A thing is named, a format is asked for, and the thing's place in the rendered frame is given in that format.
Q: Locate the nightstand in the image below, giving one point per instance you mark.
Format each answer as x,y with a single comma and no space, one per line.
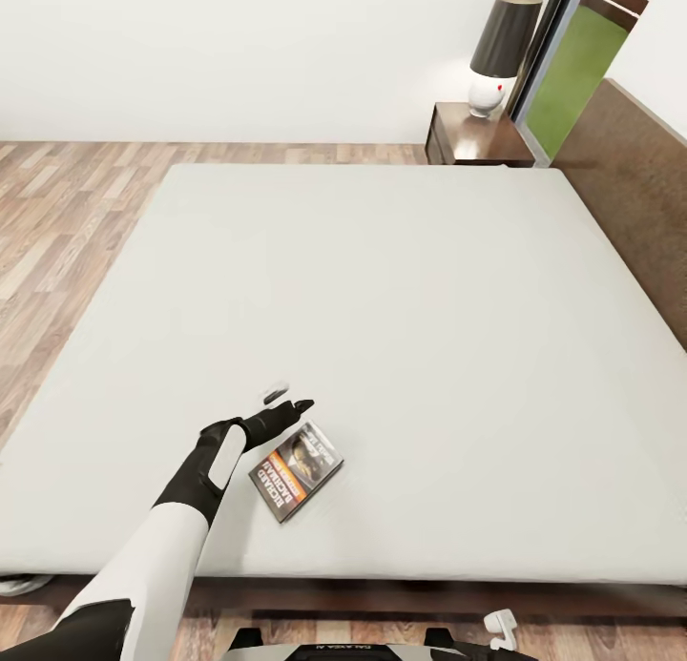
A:
456,137

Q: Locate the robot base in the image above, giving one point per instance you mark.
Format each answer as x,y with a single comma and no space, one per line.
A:
248,646

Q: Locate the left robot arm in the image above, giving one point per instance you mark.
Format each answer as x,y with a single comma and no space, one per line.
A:
132,608

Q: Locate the hardback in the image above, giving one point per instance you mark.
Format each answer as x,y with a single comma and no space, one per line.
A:
291,473

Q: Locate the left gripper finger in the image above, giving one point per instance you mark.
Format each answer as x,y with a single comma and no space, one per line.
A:
302,406

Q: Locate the bed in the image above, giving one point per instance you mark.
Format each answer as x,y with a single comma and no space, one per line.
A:
499,355

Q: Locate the table lamp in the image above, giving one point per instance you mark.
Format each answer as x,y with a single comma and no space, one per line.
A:
502,51

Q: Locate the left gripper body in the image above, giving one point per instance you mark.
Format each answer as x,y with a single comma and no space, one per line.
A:
278,419

